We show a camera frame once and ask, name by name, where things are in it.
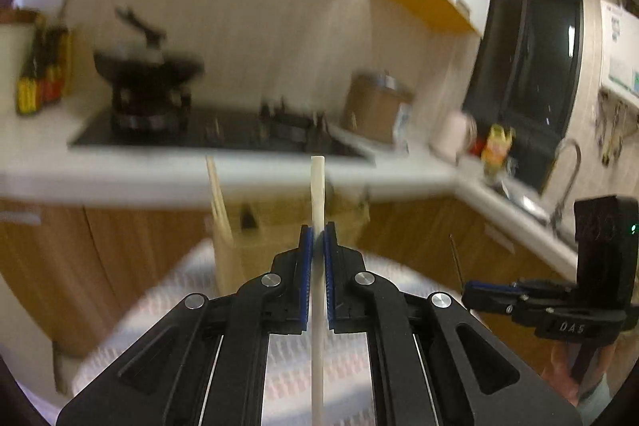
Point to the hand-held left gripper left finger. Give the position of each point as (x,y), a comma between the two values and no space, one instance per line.
(308,281)

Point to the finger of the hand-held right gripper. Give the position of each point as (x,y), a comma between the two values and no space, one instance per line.
(489,302)
(499,288)

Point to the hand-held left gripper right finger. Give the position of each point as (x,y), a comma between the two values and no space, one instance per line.
(328,281)

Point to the wooden chopstick holder box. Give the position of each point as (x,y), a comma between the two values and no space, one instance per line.
(249,256)

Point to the wooden chopstick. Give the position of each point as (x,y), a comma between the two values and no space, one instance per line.
(215,191)
(317,186)

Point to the person's right hand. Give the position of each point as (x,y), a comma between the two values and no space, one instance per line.
(561,368)

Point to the steel sink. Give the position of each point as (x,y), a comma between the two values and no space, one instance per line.
(529,206)

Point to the steel faucet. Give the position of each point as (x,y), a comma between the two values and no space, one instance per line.
(574,151)

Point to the hanging kitchen tools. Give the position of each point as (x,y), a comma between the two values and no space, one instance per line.
(611,131)

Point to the yellow oil bottle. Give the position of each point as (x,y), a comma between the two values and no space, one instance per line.
(496,149)

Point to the striped woven tablecloth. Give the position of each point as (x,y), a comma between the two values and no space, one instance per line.
(159,306)

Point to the white electric kettle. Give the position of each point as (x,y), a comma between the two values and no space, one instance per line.
(452,136)

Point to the black gas stove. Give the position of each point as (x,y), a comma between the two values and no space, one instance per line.
(224,131)

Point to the brown rice cooker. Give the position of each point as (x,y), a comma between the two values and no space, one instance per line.
(374,111)

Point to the wooden base cabinets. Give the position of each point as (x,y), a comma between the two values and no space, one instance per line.
(125,256)

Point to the dark window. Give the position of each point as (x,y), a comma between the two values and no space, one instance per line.
(524,71)

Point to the white water heater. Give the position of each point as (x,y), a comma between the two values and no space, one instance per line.
(621,51)

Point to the white kitchen countertop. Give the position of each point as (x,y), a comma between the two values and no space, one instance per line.
(100,176)

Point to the black wok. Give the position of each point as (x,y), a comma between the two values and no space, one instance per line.
(150,69)

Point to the black spatula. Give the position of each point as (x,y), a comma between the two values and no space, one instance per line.
(142,29)

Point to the dark sauce bottle red label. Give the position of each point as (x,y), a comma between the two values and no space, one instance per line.
(55,76)

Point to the dark sauce bottle yellow label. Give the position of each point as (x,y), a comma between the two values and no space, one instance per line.
(29,86)

